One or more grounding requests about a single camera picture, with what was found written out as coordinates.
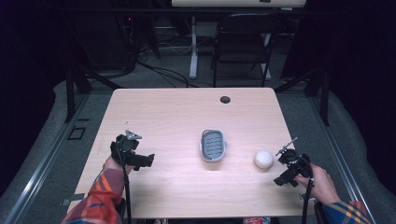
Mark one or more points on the person's left hand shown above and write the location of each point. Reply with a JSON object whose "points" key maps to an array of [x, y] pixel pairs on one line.
{"points": [[110, 163]]}

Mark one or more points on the white desk leg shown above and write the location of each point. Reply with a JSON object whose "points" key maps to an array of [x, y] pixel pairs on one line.
{"points": [[193, 49]]}

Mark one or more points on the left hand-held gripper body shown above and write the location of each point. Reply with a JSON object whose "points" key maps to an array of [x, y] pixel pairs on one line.
{"points": [[124, 147]]}

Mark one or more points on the grey soap dish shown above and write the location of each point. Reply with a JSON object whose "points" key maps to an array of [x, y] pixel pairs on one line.
{"points": [[213, 145]]}

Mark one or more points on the person's right hand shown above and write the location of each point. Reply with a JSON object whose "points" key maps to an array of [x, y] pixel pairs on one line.
{"points": [[322, 186]]}

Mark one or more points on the round black table grommet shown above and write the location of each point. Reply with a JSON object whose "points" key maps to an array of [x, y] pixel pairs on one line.
{"points": [[225, 99]]}

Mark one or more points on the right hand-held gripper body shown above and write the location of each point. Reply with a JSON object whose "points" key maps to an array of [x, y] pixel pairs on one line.
{"points": [[297, 163]]}

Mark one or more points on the round white soap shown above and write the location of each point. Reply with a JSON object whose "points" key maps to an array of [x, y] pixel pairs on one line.
{"points": [[263, 159]]}

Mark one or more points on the aluminium floor rail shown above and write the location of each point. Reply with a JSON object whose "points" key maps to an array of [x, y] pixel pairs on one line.
{"points": [[342, 161], [40, 172]]}

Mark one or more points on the black folding chair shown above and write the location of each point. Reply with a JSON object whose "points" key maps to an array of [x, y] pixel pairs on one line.
{"points": [[244, 46]]}

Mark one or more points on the red patterned cloth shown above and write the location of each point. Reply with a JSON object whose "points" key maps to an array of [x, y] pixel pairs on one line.
{"points": [[257, 221]]}

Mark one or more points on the dark computer case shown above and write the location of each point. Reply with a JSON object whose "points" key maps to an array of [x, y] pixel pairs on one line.
{"points": [[124, 34]]}

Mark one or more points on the grey tape strip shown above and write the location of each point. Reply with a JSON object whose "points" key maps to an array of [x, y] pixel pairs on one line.
{"points": [[72, 198]]}

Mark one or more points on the black metal stand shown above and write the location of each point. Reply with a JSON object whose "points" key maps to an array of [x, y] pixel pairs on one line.
{"points": [[71, 93], [325, 96]]}

